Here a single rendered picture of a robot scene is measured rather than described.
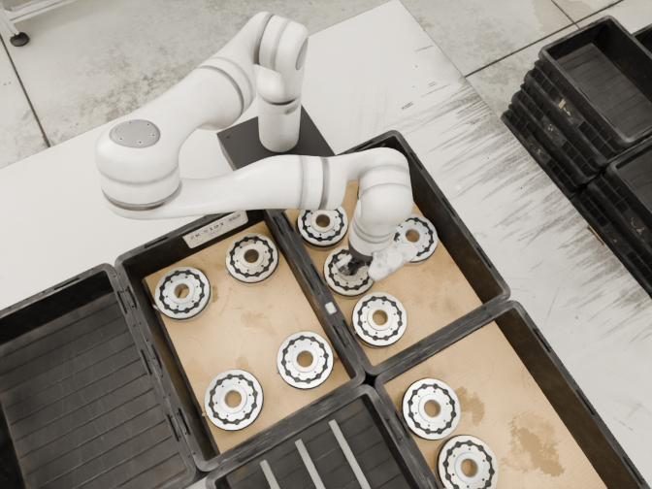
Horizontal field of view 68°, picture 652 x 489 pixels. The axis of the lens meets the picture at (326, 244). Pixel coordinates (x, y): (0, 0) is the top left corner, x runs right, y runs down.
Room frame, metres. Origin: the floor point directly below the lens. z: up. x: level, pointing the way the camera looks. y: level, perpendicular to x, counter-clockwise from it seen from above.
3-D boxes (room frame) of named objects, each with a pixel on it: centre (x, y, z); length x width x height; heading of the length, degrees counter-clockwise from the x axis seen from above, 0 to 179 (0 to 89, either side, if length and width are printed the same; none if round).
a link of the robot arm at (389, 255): (0.30, -0.09, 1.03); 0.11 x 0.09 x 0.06; 37
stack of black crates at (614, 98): (1.07, -0.85, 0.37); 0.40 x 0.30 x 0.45; 34
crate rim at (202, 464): (0.17, 0.15, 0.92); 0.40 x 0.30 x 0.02; 32
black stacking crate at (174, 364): (0.17, 0.15, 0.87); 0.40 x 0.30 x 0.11; 32
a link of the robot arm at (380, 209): (0.31, -0.08, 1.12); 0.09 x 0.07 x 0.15; 7
